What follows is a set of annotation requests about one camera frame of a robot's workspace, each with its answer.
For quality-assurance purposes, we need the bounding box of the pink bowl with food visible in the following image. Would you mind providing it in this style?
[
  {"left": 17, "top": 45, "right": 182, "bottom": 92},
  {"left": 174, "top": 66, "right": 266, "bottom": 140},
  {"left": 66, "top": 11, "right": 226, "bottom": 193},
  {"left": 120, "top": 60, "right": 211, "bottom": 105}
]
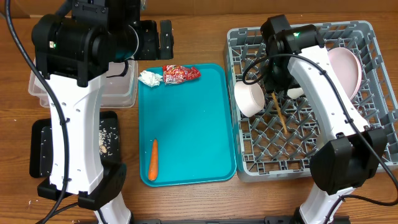
[{"left": 234, "top": 81, "right": 265, "bottom": 117}]

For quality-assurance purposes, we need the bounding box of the white tissue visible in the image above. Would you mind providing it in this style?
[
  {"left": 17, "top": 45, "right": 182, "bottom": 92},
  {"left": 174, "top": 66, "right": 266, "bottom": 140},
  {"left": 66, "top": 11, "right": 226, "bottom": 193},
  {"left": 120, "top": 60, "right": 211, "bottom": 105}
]
[{"left": 138, "top": 70, "right": 163, "bottom": 87}]

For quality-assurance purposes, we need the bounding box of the teal plastic tray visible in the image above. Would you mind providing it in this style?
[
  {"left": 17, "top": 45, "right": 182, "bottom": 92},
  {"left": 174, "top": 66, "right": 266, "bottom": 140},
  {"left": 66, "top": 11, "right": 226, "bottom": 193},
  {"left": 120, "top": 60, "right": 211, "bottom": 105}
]
[{"left": 138, "top": 63, "right": 237, "bottom": 187}]

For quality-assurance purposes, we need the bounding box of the white bowl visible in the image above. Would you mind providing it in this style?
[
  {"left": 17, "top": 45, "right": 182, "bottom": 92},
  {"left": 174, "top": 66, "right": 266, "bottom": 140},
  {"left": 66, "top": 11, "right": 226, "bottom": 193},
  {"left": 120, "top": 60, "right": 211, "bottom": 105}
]
[{"left": 287, "top": 88, "right": 304, "bottom": 99}]

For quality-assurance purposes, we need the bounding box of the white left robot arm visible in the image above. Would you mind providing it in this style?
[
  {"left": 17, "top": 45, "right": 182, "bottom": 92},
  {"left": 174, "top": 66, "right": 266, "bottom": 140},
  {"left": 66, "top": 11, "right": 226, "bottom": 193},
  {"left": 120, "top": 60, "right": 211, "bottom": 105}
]
[{"left": 4, "top": 0, "right": 174, "bottom": 223}]

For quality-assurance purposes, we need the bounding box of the clear plastic bin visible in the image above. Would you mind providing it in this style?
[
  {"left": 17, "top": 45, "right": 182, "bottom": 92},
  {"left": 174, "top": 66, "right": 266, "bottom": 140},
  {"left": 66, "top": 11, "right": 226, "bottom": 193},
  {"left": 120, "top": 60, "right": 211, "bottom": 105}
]
[{"left": 28, "top": 60, "right": 139, "bottom": 108}]

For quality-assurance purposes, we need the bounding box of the black tray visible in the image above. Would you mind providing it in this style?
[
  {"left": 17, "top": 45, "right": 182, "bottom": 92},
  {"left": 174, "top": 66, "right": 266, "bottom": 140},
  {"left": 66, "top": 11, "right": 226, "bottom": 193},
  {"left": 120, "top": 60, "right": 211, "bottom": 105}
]
[{"left": 29, "top": 111, "right": 121, "bottom": 178}]

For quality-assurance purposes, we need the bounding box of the large white plate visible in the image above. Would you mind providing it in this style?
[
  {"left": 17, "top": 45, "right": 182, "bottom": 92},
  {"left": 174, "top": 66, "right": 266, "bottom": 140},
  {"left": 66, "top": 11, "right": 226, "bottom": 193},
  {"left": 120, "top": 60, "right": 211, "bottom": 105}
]
[{"left": 328, "top": 47, "right": 362, "bottom": 100}]

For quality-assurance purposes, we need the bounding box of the grey dishwasher rack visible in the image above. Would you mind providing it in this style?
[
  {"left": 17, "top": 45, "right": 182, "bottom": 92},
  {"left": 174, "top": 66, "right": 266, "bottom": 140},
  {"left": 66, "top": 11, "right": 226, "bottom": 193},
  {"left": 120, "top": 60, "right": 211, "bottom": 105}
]
[{"left": 224, "top": 21, "right": 397, "bottom": 182}]

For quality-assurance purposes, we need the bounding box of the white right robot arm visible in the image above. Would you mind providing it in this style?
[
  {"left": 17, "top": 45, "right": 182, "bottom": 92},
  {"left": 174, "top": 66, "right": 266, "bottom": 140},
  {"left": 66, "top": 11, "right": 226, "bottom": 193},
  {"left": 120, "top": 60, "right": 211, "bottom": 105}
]
[{"left": 248, "top": 23, "right": 397, "bottom": 223}]

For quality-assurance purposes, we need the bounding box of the rice and peanuts pile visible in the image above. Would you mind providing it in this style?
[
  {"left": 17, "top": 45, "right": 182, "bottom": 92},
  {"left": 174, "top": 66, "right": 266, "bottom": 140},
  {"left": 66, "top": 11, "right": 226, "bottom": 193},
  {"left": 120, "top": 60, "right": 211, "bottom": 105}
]
[{"left": 99, "top": 128, "right": 119, "bottom": 156}]

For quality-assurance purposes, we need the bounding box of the red snack wrapper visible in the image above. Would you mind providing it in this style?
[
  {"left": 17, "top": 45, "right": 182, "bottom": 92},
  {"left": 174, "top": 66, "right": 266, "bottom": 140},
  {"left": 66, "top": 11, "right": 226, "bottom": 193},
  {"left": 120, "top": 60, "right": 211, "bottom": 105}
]
[{"left": 162, "top": 65, "right": 201, "bottom": 85}]

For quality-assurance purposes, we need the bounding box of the orange carrot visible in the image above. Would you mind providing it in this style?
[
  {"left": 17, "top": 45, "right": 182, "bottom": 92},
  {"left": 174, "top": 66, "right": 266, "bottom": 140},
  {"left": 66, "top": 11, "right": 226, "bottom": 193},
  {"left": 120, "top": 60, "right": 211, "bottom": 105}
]
[{"left": 148, "top": 139, "right": 159, "bottom": 181}]

